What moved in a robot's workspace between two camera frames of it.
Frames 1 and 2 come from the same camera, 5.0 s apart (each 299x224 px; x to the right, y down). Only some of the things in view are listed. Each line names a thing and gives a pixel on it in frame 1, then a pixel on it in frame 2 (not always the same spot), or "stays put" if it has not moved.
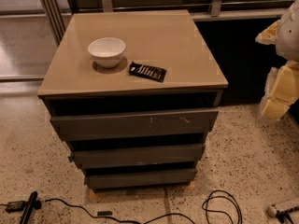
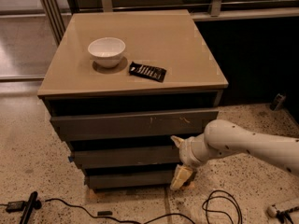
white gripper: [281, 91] to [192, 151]
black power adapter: [16, 205] stays put
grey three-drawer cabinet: [135, 94] stays put
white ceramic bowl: [106, 51] stays put
